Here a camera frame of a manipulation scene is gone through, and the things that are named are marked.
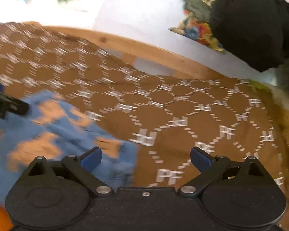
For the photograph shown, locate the brown PF patterned blanket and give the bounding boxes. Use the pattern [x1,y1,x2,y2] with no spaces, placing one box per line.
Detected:
[0,23,284,188]

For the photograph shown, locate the blue patterned child pants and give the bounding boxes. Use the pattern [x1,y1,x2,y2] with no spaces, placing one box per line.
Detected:
[0,91,138,205]

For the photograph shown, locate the colourful landscape wall poster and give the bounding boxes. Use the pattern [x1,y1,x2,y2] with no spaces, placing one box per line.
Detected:
[169,0,224,52]

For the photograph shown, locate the black puffy jacket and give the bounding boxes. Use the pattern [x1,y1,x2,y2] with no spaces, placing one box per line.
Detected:
[209,0,289,72]

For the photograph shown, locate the wooden bed frame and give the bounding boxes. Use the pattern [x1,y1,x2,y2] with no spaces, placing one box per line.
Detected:
[29,21,289,128]

